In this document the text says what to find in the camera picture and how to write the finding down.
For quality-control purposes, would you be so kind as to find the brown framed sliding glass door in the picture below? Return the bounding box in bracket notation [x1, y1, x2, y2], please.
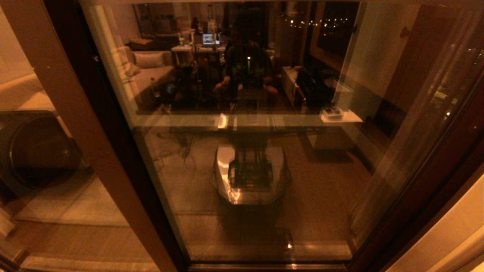
[78, 0, 484, 265]

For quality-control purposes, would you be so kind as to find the black aluminum extrusion rail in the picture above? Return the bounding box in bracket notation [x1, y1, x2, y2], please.
[187, 261, 354, 272]

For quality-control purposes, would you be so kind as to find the brown framed fixed glass panel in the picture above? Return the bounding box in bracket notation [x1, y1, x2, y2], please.
[0, 0, 189, 272]

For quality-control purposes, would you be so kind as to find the dark brown door frame jamb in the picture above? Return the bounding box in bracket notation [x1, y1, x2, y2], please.
[350, 87, 484, 272]

